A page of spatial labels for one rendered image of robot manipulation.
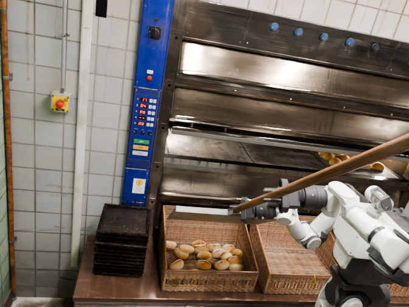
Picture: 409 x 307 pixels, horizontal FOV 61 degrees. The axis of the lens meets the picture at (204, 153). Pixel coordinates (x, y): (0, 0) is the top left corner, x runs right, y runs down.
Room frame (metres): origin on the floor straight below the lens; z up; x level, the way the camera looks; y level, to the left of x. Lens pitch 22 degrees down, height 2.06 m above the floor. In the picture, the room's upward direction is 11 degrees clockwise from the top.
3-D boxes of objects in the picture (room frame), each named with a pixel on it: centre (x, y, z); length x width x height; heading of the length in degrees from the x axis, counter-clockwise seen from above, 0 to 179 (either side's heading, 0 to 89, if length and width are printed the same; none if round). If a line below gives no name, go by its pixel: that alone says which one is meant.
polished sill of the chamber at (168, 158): (2.20, -0.63, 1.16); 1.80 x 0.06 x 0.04; 103
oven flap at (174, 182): (2.18, -0.63, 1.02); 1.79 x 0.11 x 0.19; 103
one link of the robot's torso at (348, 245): (1.31, -0.80, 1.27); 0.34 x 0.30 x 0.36; 8
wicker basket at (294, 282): (1.92, -0.72, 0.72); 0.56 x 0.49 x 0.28; 104
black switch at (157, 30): (1.88, 0.38, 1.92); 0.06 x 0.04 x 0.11; 103
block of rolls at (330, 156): (2.74, -1.10, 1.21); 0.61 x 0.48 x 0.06; 13
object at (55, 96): (1.79, 0.82, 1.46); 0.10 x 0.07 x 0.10; 103
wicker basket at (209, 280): (1.79, -0.12, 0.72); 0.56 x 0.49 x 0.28; 104
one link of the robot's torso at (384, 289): (1.32, -0.83, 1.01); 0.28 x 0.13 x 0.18; 103
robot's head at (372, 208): (1.30, -0.74, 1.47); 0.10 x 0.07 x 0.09; 8
